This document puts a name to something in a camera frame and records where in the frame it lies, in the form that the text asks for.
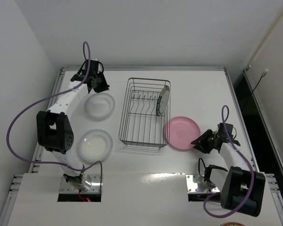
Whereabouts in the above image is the pink plastic plate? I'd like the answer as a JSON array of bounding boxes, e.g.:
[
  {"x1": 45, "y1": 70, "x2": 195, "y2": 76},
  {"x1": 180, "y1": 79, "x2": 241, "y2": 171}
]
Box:
[{"x1": 164, "y1": 116, "x2": 201, "y2": 150}]

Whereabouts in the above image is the blue rimmed white plate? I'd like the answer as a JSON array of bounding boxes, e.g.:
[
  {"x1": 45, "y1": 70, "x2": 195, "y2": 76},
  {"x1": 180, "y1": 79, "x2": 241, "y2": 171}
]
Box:
[{"x1": 156, "y1": 85, "x2": 170, "y2": 116}]

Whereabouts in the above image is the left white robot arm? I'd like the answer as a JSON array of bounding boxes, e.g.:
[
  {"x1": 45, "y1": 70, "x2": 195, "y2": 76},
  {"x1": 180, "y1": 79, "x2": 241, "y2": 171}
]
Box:
[{"x1": 36, "y1": 59, "x2": 109, "y2": 192}]

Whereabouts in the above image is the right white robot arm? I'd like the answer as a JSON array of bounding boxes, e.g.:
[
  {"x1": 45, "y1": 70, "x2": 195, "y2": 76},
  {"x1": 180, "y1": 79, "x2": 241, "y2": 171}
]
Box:
[{"x1": 191, "y1": 123, "x2": 266, "y2": 218}]

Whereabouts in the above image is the upper clear glass plate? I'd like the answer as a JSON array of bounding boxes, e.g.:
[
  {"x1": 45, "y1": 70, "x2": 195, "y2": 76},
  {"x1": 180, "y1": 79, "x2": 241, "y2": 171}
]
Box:
[{"x1": 84, "y1": 93, "x2": 115, "y2": 121}]

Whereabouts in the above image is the clear glass plate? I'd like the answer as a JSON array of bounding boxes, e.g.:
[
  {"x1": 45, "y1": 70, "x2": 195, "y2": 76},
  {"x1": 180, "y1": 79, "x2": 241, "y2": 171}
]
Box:
[
  {"x1": 77, "y1": 129, "x2": 113, "y2": 163},
  {"x1": 84, "y1": 93, "x2": 115, "y2": 121}
]

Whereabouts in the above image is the lower clear glass plate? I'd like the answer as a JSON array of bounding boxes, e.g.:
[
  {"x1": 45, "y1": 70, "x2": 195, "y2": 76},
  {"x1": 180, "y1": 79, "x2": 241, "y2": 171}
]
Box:
[{"x1": 77, "y1": 129, "x2": 113, "y2": 163}]

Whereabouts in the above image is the brown round object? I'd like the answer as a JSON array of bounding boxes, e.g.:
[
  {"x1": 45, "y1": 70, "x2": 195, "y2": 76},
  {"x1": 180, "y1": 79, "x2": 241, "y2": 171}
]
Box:
[{"x1": 220, "y1": 222, "x2": 245, "y2": 226}]

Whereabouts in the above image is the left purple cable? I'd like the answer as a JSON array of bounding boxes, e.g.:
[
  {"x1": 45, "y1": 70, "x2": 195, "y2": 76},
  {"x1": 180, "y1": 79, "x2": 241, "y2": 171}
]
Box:
[{"x1": 6, "y1": 41, "x2": 103, "y2": 195}]

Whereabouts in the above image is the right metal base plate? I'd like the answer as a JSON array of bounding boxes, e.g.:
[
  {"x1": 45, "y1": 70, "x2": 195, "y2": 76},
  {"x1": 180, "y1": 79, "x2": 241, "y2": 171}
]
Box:
[{"x1": 186, "y1": 174, "x2": 219, "y2": 194}]

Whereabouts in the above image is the metal base plate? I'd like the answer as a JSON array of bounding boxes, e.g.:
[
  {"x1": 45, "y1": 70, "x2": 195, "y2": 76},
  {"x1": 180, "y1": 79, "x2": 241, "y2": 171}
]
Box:
[
  {"x1": 186, "y1": 174, "x2": 219, "y2": 194},
  {"x1": 59, "y1": 174, "x2": 102, "y2": 194}
]

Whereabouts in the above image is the wire dish rack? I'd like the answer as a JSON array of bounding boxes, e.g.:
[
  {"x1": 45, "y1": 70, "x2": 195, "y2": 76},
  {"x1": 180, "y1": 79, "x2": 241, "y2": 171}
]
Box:
[{"x1": 118, "y1": 78, "x2": 171, "y2": 149}]

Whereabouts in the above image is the black usb cable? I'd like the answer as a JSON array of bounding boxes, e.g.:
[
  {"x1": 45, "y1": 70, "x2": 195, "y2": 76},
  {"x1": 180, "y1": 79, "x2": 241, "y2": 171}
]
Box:
[{"x1": 244, "y1": 69, "x2": 269, "y2": 111}]

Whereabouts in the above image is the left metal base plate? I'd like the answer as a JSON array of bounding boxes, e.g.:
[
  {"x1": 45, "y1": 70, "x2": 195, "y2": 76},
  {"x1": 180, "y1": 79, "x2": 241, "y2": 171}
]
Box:
[{"x1": 59, "y1": 174, "x2": 102, "y2": 194}]

